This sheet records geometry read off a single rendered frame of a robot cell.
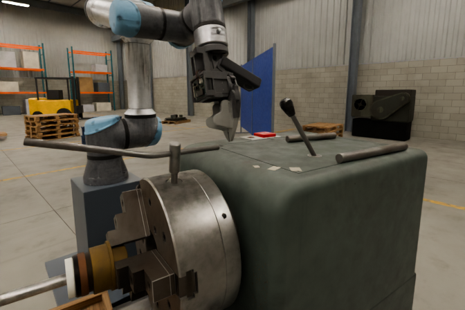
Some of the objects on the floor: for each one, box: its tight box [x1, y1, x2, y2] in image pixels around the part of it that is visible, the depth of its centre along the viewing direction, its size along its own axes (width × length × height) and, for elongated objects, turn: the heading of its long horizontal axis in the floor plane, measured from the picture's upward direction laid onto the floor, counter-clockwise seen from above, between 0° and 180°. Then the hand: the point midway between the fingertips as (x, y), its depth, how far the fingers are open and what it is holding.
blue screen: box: [235, 43, 276, 136], centre depth 739 cm, size 412×80×235 cm
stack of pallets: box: [24, 113, 80, 140], centre depth 857 cm, size 126×86×73 cm
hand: (232, 135), depth 62 cm, fingers closed
